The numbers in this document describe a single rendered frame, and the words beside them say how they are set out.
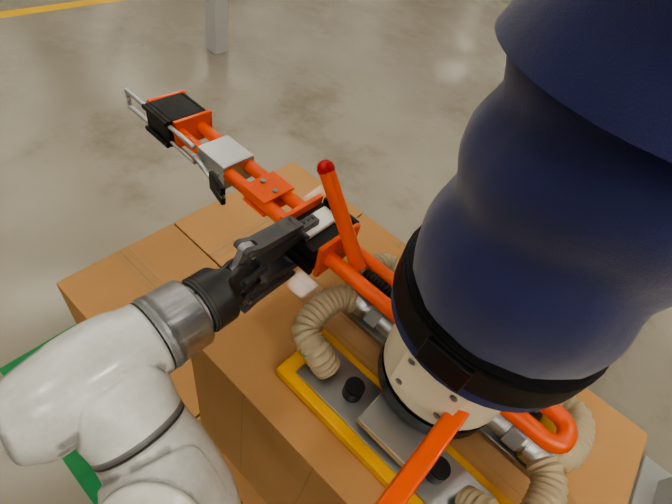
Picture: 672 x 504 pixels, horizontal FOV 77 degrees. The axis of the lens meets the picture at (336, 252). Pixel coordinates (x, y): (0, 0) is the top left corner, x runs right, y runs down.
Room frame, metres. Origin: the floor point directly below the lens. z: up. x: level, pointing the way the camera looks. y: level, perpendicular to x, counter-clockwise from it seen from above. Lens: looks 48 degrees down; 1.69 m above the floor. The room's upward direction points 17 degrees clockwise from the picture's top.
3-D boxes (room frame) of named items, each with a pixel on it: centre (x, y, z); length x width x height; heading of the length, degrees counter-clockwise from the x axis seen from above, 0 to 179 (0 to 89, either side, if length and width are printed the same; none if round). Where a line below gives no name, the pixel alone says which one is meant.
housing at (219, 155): (0.54, 0.22, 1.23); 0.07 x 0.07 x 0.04; 59
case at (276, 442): (0.31, -0.19, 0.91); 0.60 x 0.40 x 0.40; 61
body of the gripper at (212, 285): (0.30, 0.12, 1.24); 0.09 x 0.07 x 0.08; 150
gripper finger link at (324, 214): (0.43, 0.04, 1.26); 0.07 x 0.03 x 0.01; 150
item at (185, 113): (0.62, 0.33, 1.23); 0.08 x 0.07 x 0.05; 59
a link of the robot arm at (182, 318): (0.23, 0.15, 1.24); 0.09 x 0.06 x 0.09; 60
